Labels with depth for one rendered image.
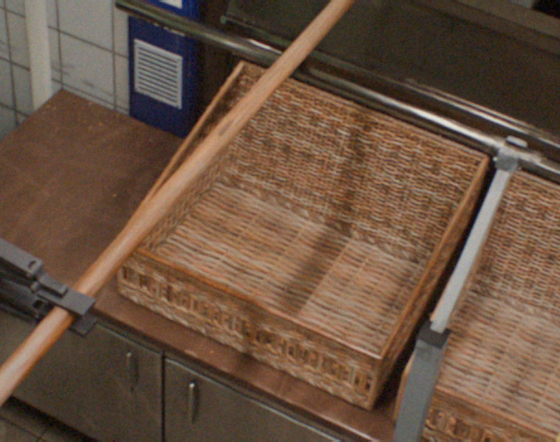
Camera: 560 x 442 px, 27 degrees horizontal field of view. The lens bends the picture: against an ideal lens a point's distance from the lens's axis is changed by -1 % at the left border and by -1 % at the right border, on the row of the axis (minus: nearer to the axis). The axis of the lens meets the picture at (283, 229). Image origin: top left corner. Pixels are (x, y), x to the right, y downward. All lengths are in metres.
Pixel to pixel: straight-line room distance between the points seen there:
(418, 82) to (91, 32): 0.80
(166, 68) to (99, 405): 0.74
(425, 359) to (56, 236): 0.92
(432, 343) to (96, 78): 1.25
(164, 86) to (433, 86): 0.64
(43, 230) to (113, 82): 0.45
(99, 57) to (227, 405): 0.88
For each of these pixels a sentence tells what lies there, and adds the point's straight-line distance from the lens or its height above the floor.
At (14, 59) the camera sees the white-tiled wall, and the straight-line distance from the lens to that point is 2.93.
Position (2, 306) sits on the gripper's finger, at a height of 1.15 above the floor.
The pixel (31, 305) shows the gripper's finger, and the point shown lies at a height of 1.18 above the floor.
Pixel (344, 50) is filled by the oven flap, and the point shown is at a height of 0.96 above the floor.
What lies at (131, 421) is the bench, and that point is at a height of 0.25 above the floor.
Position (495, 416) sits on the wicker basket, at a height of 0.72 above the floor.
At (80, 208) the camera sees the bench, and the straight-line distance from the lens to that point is 2.52.
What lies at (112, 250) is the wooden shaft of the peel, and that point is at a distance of 1.55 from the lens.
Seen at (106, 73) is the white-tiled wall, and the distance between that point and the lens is 2.75.
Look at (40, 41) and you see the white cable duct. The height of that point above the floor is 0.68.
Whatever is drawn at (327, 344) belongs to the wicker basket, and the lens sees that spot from 2.12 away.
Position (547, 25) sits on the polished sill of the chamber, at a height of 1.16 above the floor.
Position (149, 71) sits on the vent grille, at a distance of 2.62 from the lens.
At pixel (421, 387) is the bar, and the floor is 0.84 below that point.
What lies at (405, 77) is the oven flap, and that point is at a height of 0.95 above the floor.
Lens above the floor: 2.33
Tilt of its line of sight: 45 degrees down
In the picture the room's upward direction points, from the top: 6 degrees clockwise
